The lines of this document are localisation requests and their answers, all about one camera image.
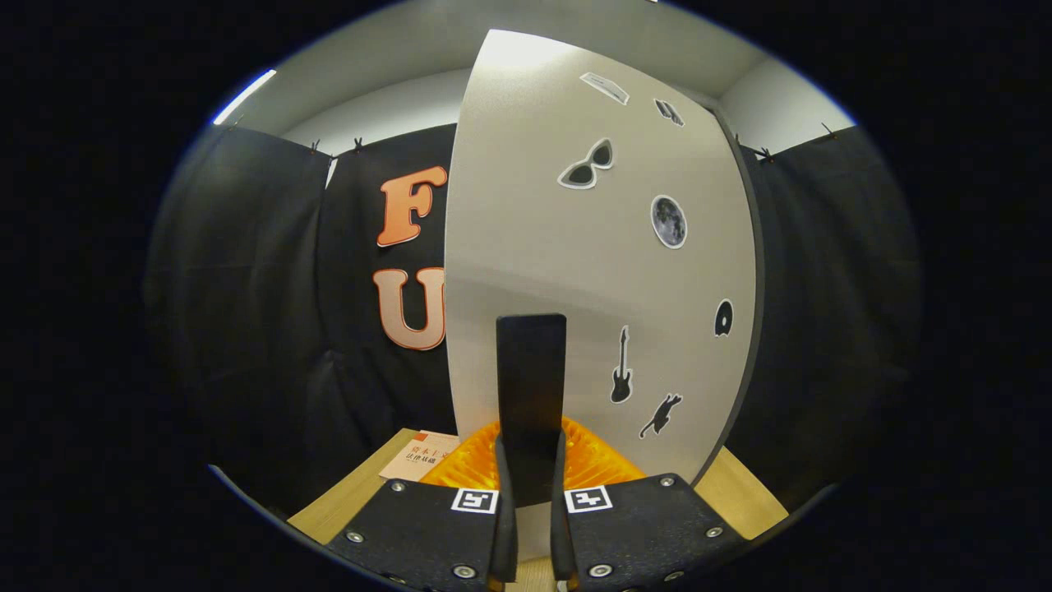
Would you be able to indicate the beige shoe cabinet door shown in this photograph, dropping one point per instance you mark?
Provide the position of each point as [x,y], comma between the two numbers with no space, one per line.
[559,247]

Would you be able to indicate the black backdrop cloth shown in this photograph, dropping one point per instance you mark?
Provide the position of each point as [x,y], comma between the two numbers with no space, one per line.
[246,329]

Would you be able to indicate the ceiling light panel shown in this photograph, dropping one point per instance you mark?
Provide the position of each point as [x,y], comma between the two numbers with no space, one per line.
[246,94]

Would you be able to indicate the row of black cloth clips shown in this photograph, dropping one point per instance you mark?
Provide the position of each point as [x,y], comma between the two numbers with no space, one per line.
[358,145]

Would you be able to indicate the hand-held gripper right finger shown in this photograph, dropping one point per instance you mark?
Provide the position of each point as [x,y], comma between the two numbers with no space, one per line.
[560,534]

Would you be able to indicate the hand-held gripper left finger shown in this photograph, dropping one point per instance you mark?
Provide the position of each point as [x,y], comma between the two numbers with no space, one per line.
[503,534]

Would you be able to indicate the beige cover book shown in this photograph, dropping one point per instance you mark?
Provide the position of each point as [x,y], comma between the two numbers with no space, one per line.
[415,460]

